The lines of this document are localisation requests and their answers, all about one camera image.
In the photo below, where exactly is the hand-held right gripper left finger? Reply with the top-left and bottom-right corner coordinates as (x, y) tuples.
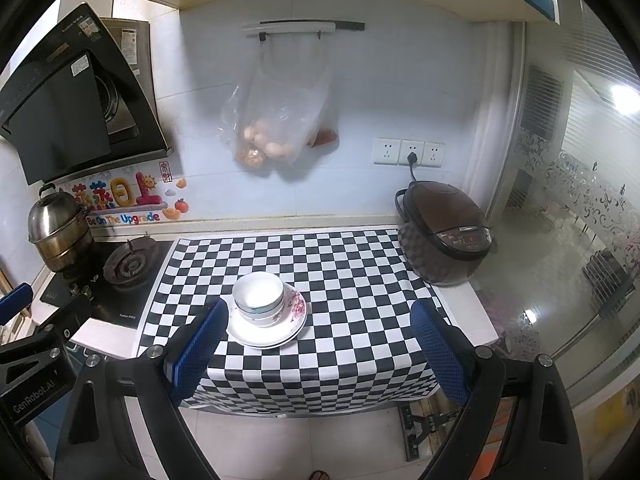
(54, 298), (230, 480)

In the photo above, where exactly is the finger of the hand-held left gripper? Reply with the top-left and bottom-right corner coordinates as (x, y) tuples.
(0, 282), (34, 326)
(0, 292), (96, 387)

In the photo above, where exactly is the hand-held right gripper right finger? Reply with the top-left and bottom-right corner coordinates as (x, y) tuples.
(410, 301), (583, 480)

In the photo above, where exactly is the white plate pink floral print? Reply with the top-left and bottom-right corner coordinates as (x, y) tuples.
(229, 285), (307, 343)

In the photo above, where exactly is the black gas stove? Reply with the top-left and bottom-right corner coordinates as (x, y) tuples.
(40, 237), (173, 331)

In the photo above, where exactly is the stainless steel steamer pot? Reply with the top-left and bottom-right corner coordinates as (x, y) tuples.
(27, 184), (96, 272)

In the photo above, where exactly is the black white checkered tablecloth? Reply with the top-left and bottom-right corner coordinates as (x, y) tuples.
(132, 227), (451, 413)

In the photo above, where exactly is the brown rice cooker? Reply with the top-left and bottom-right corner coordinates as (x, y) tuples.
(395, 183), (498, 287)

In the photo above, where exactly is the black range hood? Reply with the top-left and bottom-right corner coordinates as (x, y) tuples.
(0, 2), (173, 186)

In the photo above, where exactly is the patterned glass sliding door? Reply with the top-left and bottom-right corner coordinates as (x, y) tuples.
(480, 0), (640, 401)

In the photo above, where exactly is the clear plastic bag of eggs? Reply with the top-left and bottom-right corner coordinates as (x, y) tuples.
(217, 35), (333, 168)

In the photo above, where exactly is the black metal floor frame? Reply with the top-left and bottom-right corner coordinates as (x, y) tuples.
(400, 402), (461, 462)

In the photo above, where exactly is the colourful wall sticker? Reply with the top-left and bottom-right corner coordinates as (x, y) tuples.
(57, 160), (188, 228)

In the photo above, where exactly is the white wall outlet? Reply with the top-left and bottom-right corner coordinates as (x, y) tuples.
(400, 139), (426, 167)
(422, 141), (446, 168)
(374, 137), (402, 165)

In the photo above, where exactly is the white wall hook rail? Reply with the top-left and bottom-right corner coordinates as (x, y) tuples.
(241, 20), (366, 41)

